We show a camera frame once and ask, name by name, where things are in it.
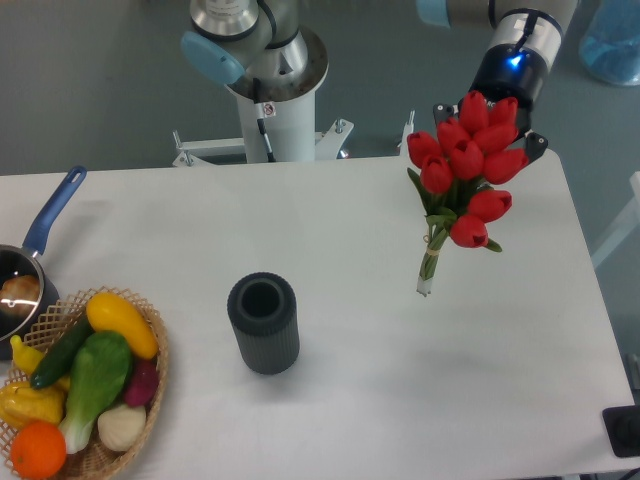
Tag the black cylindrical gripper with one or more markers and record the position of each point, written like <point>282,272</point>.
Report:
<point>506,72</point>

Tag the red tulip bouquet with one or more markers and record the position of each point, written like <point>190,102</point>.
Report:
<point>457,173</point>

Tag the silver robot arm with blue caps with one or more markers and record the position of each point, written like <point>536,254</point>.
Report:
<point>526,40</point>

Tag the blue translucent bag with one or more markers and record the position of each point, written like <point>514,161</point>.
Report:
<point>609,49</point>

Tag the dark grey ribbed vase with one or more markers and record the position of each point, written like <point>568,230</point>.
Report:
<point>262,309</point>

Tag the black device at table edge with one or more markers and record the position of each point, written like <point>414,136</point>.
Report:
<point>622,426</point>

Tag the purple radish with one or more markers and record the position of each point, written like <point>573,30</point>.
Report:
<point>142,385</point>

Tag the yellow squash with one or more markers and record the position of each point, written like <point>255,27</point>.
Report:
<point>107,311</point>

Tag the green bok choy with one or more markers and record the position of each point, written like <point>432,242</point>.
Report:
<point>98,375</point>

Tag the white garlic bulb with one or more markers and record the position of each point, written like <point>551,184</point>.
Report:
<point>120,427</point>

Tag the green cucumber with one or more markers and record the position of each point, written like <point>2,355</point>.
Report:
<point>58,361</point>

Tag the bread roll in pan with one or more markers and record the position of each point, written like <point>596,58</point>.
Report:
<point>19,296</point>

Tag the yellow banana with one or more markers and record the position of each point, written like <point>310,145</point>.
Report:
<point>25,359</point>

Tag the yellow bell pepper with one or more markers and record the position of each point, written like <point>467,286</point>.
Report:
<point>22,405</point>

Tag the orange fruit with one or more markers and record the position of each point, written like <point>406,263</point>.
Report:
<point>38,451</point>

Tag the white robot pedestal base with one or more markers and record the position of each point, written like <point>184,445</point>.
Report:
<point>273,66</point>

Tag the blue handled saucepan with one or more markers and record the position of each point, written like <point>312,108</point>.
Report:
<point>25,259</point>

